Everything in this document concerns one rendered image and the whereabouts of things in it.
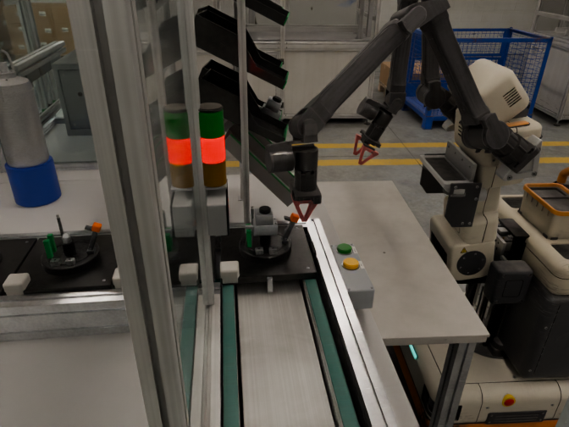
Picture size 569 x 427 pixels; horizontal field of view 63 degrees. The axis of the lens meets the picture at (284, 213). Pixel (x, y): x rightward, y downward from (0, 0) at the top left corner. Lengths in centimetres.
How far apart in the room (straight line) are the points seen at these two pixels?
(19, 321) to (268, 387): 61
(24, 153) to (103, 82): 155
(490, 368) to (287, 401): 123
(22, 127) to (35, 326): 78
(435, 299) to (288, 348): 47
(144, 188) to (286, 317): 85
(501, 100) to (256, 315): 95
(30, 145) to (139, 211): 152
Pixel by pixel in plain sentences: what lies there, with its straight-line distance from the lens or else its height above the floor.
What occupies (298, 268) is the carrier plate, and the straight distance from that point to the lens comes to 118.
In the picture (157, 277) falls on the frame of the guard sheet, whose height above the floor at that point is 146.
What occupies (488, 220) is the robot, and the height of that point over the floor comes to 89.
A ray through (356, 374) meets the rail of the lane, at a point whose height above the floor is 96.
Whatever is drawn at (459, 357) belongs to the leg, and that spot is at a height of 77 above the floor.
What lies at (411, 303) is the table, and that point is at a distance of 130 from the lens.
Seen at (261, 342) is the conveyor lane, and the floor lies 92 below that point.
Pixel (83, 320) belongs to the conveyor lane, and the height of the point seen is 91.
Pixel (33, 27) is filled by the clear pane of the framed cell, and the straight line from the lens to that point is 205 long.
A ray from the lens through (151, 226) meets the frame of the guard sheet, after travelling 31.
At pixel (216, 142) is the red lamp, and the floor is 135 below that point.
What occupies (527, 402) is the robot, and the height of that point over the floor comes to 23.
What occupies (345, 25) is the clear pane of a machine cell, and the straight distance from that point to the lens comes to 525.
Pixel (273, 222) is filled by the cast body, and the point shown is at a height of 106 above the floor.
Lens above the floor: 166
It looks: 29 degrees down
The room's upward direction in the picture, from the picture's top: 1 degrees clockwise
